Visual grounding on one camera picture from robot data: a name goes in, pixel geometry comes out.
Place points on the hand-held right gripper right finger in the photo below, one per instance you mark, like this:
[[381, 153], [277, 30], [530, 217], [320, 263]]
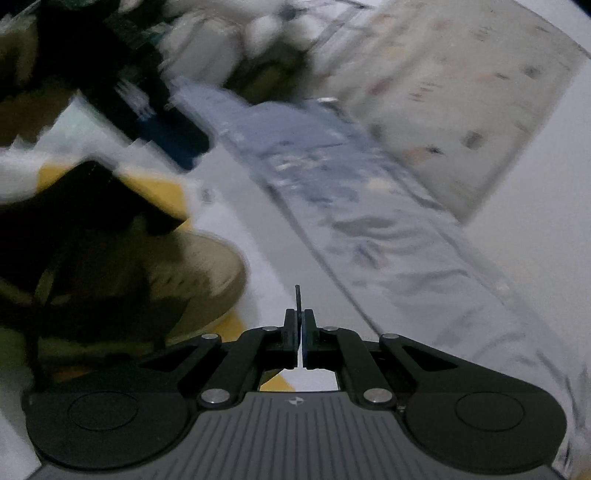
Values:
[[308, 337]]

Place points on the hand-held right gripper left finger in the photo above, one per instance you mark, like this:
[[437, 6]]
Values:
[[292, 337]]

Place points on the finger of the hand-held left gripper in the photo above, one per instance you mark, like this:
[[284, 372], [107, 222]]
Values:
[[180, 143]]

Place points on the olive shoelace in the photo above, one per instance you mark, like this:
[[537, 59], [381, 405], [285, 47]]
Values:
[[298, 300]]

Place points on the olive suede shoe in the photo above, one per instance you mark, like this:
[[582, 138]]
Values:
[[203, 272]]

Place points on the white yellow plastic mailer bag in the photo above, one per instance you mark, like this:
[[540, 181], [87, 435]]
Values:
[[157, 194]]

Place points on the white grey plush toy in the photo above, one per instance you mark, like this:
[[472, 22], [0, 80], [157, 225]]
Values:
[[203, 46]]

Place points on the grey printed bed sheet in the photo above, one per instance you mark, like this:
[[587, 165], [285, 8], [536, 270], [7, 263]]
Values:
[[258, 240]]

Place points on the blue-grey printed quilt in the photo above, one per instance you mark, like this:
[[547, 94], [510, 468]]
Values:
[[332, 184]]

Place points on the pineapple print curtain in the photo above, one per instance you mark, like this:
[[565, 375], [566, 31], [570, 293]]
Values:
[[438, 92]]

